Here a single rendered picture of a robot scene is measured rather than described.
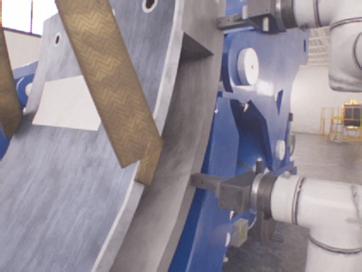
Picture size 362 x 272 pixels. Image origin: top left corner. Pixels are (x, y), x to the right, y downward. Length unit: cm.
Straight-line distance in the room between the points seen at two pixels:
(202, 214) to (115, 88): 42
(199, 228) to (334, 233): 36
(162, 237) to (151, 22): 46
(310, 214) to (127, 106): 35
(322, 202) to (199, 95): 36
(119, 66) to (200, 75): 26
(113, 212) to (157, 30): 37
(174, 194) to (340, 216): 33
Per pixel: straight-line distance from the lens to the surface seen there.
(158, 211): 59
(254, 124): 141
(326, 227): 45
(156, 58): 52
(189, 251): 71
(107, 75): 43
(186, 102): 63
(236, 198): 46
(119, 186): 46
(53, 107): 83
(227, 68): 84
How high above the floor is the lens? 205
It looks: 5 degrees down
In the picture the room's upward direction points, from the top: 1 degrees clockwise
